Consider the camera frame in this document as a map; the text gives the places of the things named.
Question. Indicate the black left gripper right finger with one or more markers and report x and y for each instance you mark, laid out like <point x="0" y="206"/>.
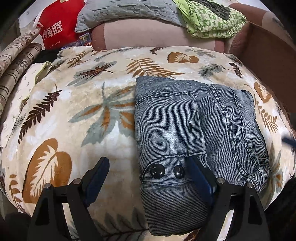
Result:
<point x="248" y="220"/>

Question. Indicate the colourful small package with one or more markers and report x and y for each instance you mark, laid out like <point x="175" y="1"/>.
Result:
<point x="85" y="39"/>

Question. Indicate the white pillow with green trim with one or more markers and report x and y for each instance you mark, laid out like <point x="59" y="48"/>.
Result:
<point x="20" y="94"/>

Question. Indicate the green patterned cloth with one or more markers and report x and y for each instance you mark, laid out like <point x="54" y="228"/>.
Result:
<point x="208" y="19"/>

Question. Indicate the grey quilted blanket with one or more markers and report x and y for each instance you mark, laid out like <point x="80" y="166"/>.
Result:
<point x="95" y="13"/>

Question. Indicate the blue denim pants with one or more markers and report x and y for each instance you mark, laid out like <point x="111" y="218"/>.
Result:
<point x="178" y="119"/>

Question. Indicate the brown striped rolled bedding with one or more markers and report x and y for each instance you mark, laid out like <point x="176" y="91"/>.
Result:
<point x="15" y="60"/>

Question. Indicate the brown wooden bed frame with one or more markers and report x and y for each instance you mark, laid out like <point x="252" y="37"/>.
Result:
<point x="273" y="61"/>

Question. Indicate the pink brown mattress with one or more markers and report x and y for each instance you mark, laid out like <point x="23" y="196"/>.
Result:
<point x="153" y="33"/>

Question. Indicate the beige leaf pattern fleece blanket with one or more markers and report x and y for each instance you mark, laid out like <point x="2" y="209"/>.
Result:
<point x="84" y="109"/>

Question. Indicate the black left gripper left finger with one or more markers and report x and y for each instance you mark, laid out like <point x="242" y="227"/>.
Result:
<point x="48" y="221"/>

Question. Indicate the red paper bag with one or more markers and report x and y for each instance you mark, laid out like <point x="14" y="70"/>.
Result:
<point x="58" y="22"/>

